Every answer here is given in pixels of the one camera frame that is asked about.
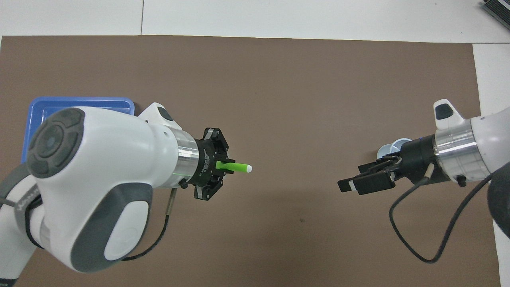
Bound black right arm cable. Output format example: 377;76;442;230
388;163;495;264

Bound translucent plastic cup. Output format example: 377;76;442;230
377;138;413;158

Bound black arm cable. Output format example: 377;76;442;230
388;163;495;264
121;187;178;262

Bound dark ridged device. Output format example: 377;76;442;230
481;0;510;31

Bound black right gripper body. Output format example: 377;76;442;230
398;134;453;185

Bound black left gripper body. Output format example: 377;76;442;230
193;139;224;188

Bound blue plastic tray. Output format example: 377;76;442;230
21;96;135;164

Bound green pen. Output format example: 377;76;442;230
215;160;253;174

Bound brown table mat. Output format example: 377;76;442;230
0;35;502;287

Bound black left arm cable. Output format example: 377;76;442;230
121;187;178;262

